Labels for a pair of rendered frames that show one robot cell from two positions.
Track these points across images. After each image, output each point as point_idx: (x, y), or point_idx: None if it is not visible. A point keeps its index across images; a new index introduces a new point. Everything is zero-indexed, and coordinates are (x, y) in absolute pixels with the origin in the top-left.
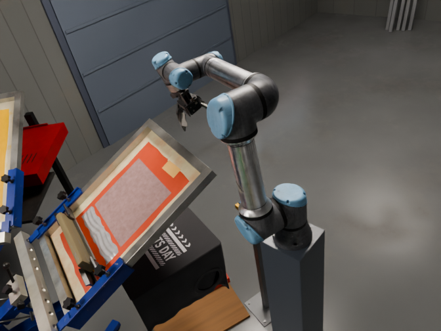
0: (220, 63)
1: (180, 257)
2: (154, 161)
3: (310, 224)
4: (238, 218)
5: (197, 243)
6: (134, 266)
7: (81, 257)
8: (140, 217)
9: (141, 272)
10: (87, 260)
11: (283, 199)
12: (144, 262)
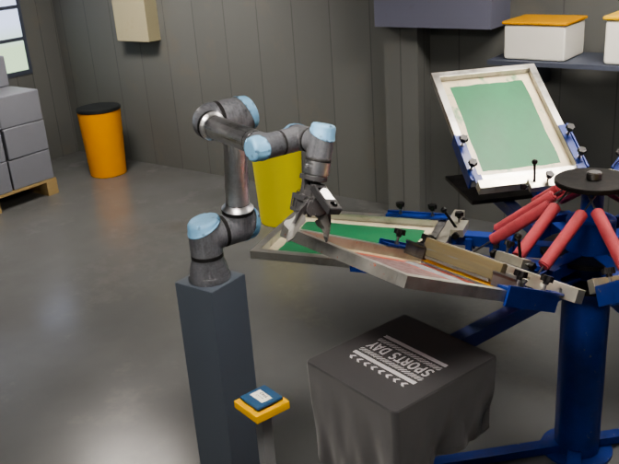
0: (244, 125)
1: (358, 345)
2: None
3: (187, 284)
4: (254, 208)
5: (339, 358)
6: (417, 336)
7: (430, 239)
8: (382, 260)
9: (404, 331)
10: (427, 247)
11: (210, 213)
12: (406, 340)
